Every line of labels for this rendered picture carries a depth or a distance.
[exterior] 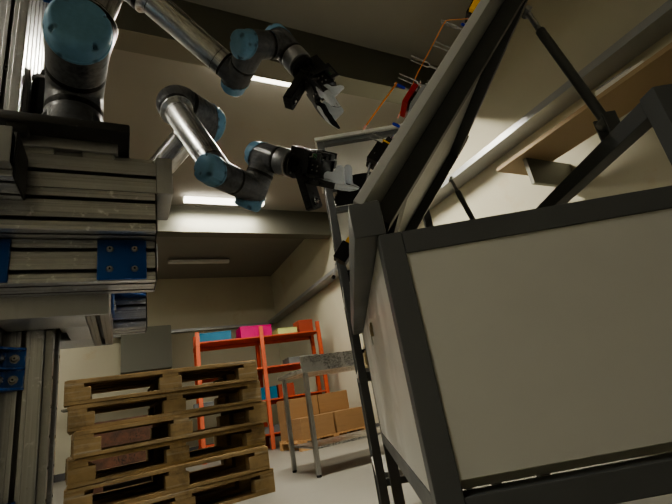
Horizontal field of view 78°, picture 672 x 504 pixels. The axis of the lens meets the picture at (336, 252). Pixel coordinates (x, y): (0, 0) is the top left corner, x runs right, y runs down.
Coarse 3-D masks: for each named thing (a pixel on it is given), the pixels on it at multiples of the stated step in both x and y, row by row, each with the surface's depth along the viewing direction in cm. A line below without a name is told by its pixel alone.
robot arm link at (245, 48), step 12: (240, 36) 109; (252, 36) 110; (264, 36) 113; (240, 48) 110; (252, 48) 111; (264, 48) 113; (276, 48) 116; (240, 60) 115; (252, 60) 115; (252, 72) 120
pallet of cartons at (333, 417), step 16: (304, 400) 593; (320, 400) 606; (336, 400) 618; (304, 416) 585; (320, 416) 559; (336, 416) 570; (352, 416) 583; (304, 432) 540; (320, 432) 551; (336, 432) 565; (288, 448) 582
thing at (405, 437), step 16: (384, 288) 75; (368, 304) 119; (384, 304) 79; (384, 320) 84; (384, 336) 89; (384, 352) 96; (384, 368) 103; (400, 368) 72; (384, 384) 111; (400, 384) 75; (400, 400) 80; (400, 416) 85; (400, 432) 90; (416, 432) 65; (400, 448) 97; (416, 448) 69; (416, 464) 72
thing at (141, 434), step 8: (136, 416) 509; (144, 416) 514; (112, 432) 489; (120, 432) 494; (128, 432) 498; (136, 432) 503; (144, 432) 508; (104, 440) 482; (112, 440) 486; (120, 440) 491; (128, 440) 495; (136, 440) 499; (120, 456) 485; (128, 456) 490; (136, 456) 494; (144, 456) 499; (96, 464) 470; (104, 464) 474; (112, 464) 478; (120, 464) 482; (96, 488) 463
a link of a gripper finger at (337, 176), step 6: (336, 168) 102; (342, 168) 101; (324, 174) 104; (330, 174) 103; (336, 174) 102; (342, 174) 101; (330, 180) 104; (336, 180) 103; (342, 180) 102; (336, 186) 102; (342, 186) 102; (348, 186) 101; (354, 186) 102
